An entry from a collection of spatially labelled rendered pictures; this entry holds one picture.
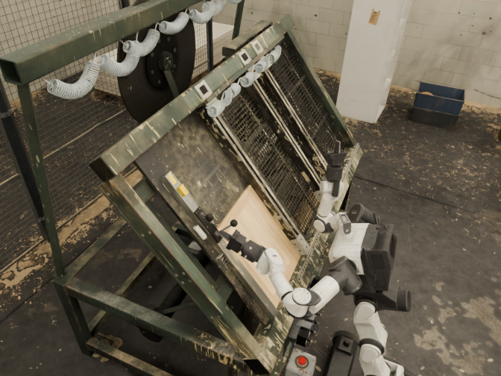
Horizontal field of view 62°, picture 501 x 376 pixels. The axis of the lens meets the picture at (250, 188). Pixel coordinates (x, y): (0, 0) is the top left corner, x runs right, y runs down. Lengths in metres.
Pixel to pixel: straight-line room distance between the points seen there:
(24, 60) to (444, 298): 3.39
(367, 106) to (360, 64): 0.58
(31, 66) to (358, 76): 4.59
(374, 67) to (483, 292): 3.04
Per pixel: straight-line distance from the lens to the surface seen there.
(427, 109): 6.21
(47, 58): 1.90
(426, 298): 3.84
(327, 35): 7.33
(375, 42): 5.65
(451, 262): 4.23
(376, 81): 5.80
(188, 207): 2.00
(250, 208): 2.35
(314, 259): 2.68
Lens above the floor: 2.80
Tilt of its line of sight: 38 degrees down
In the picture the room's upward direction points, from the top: 2 degrees clockwise
